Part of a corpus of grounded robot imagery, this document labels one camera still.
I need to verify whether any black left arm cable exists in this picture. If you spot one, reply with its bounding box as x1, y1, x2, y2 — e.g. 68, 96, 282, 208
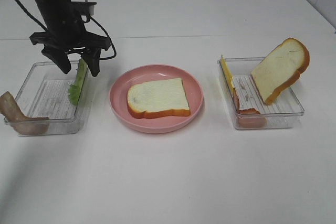
0, 0, 117, 60

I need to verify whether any clear left plastic tray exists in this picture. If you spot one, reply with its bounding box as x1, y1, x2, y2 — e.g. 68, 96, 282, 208
14, 60, 90, 136

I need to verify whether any pink bacon strip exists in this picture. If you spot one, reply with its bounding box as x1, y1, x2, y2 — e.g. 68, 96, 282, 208
233, 89, 267, 129

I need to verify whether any pink round plate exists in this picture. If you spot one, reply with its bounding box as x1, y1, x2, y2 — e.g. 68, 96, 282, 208
109, 65, 204, 134

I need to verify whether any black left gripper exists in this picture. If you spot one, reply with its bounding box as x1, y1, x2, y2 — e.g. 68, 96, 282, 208
29, 1, 110, 77

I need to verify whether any clear right plastic tray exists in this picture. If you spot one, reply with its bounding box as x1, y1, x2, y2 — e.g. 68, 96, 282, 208
218, 57, 304, 130

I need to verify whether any yellow cheese slice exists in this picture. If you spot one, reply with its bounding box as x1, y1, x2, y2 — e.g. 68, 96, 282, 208
220, 55, 235, 95

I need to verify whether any white bread slice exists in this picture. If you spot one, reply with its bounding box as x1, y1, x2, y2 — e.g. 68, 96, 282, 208
251, 38, 310, 105
127, 78, 191, 119

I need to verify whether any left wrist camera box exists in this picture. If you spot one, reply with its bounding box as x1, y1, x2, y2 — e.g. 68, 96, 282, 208
71, 1, 97, 16

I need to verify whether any brown bacon strip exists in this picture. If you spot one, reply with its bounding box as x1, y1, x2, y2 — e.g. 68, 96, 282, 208
1, 91, 49, 135

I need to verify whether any clear plastic tray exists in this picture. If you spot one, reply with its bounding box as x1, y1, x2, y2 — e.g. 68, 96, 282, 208
14, 60, 90, 136
218, 57, 304, 130

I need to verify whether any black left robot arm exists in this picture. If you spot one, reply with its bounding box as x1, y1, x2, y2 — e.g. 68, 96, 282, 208
14, 0, 114, 77

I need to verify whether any green lettuce leaf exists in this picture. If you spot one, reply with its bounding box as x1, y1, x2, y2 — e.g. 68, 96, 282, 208
68, 59, 88, 105

